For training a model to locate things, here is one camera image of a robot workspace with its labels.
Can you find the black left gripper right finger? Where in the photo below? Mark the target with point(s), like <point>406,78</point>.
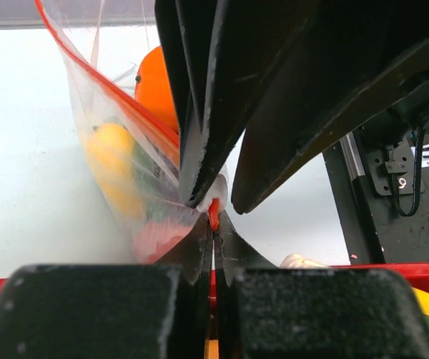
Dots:
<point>267,312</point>

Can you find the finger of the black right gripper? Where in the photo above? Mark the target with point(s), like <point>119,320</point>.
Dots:
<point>360,61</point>
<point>228,62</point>

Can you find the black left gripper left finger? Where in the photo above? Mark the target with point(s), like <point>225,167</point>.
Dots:
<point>158,310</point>

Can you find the orange fruit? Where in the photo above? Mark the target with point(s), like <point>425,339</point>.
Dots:
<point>152,89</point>

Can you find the clear zip bag orange zipper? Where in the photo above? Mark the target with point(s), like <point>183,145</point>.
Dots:
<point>102,54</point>

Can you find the pink peach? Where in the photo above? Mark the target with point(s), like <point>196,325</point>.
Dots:
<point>157,238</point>

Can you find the yellow lemon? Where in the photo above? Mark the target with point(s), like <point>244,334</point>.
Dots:
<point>109,152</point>

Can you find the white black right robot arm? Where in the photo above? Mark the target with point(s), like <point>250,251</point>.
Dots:
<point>287,79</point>

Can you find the red plastic food tray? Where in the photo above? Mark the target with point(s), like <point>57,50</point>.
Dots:
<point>386,276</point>

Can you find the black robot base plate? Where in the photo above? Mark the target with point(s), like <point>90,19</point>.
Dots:
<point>382,198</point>

